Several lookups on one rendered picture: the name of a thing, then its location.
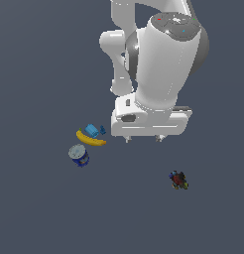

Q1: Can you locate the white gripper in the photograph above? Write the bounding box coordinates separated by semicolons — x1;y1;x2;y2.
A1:
110;92;193;144

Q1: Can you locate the light blue cup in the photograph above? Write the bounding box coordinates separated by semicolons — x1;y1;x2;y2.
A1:
84;123;100;139

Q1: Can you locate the yellow banana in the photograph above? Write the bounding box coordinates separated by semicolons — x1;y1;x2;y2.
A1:
75;128;107;147

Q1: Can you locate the dark multicoloured toy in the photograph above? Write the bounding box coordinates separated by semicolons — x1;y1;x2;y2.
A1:
169;170;189;191

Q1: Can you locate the blue can with grey lid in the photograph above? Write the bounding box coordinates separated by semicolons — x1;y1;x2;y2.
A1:
67;144;90;168

